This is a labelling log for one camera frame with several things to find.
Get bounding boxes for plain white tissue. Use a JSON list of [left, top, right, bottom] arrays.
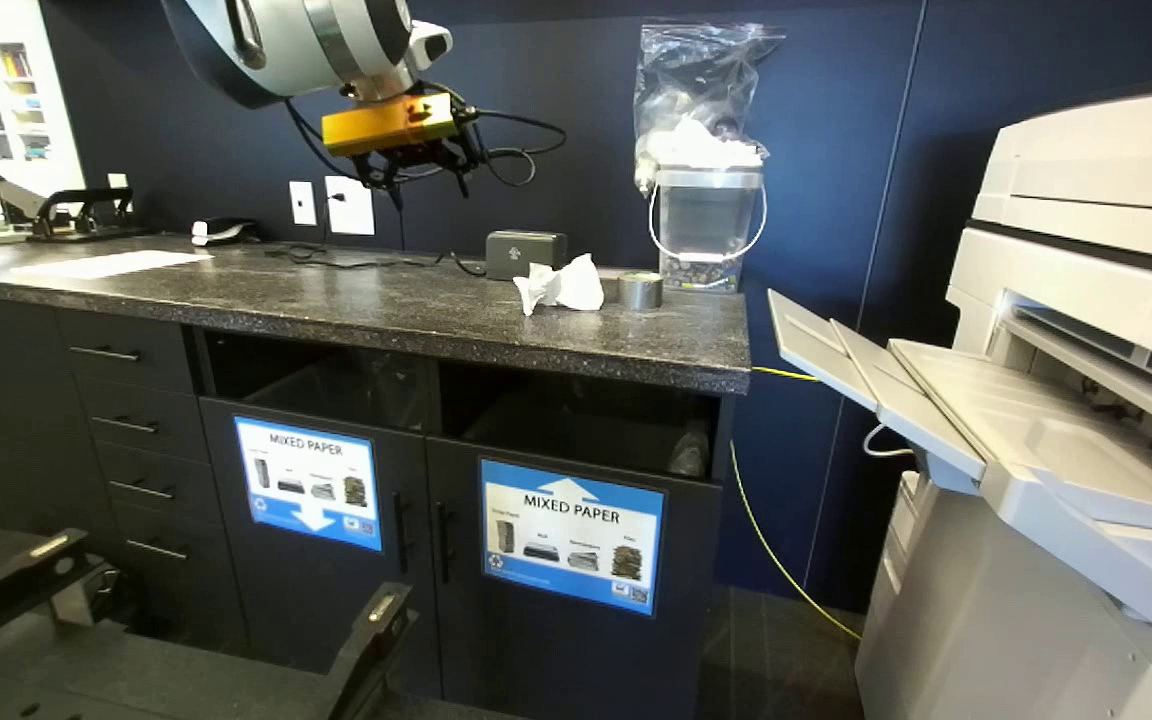
[[507, 247, 613, 322]]

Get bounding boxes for black bin cabinet door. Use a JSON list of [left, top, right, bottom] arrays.
[[421, 432, 726, 720], [194, 393, 437, 695]]

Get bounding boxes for black drawer cabinet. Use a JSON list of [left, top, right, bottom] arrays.
[[58, 309, 254, 656]]

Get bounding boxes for small metal cup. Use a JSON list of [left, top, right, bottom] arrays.
[[616, 269, 666, 316]]

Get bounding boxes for black desk device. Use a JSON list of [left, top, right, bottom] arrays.
[[0, 152, 143, 247]]

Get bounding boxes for thin white cable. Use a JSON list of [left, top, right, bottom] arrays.
[[859, 422, 921, 466]]

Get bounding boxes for white office printer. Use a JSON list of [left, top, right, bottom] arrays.
[[765, 84, 1152, 720]]

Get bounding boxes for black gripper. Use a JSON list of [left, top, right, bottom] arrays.
[[357, 129, 486, 214]]

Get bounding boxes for black drawer handle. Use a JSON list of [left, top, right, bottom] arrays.
[[65, 340, 143, 367], [121, 534, 194, 566], [85, 408, 160, 440], [104, 472, 179, 505]]

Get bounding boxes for small white wall plate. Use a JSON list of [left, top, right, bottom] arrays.
[[285, 175, 319, 232]]

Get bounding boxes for plain black cabinet door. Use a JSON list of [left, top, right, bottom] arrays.
[[0, 294, 116, 539]]

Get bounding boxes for yellow camera mount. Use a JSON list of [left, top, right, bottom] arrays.
[[315, 89, 462, 164]]

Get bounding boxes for clear plastic bucket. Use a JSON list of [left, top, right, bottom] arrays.
[[644, 164, 774, 297]]

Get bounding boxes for blue sign with down arrow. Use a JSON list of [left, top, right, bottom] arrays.
[[229, 412, 388, 558]]

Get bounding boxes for black bar clamp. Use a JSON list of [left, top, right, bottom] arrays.
[[0, 524, 97, 693], [319, 581, 421, 720]]

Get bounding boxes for black door handle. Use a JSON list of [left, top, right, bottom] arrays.
[[432, 502, 461, 583]]

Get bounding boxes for yellow cable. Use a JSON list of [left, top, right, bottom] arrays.
[[722, 363, 866, 648]]

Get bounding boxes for black adapter box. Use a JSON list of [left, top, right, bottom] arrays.
[[481, 226, 570, 283]]

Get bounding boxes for white wall outlet plate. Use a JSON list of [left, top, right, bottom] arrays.
[[319, 174, 379, 242]]

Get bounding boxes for blue sign with up arrow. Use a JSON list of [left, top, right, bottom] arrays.
[[477, 458, 673, 619]]

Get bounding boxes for grey rubbish bin liner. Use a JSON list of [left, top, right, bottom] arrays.
[[452, 367, 718, 482], [209, 334, 438, 432]]

